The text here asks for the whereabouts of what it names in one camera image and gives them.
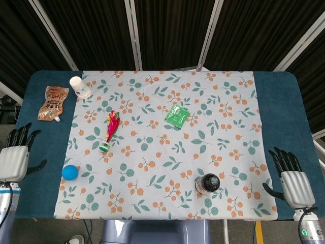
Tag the dark tea bottle black cap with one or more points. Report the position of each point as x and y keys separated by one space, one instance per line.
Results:
x=208 y=185

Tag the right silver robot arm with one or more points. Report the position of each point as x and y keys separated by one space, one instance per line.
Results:
x=308 y=223

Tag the white plastic cup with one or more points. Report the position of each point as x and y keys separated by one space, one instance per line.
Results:
x=80 y=87

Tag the black folding screen white frame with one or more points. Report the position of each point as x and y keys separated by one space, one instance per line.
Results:
x=162 y=34

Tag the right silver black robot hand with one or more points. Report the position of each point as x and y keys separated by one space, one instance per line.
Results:
x=295 y=183

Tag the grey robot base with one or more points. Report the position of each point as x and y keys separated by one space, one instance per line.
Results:
x=155 y=231

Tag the white sneaker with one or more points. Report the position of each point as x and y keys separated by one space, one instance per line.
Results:
x=75 y=239

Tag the blue ball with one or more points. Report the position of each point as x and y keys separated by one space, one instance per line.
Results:
x=70 y=172

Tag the brown spouted snack pouch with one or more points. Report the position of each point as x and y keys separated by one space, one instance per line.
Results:
x=52 y=103

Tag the green tea sachet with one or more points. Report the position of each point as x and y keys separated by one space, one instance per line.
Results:
x=177 y=116

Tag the blue table cover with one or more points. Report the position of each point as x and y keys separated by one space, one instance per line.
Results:
x=43 y=142

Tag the red green toy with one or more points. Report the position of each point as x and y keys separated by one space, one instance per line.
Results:
x=110 y=130

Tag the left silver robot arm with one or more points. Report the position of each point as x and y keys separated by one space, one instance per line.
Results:
x=5 y=211

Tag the floral tablecloth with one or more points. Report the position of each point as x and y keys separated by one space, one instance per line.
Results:
x=162 y=145

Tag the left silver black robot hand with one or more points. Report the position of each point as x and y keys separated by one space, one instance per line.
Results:
x=14 y=160

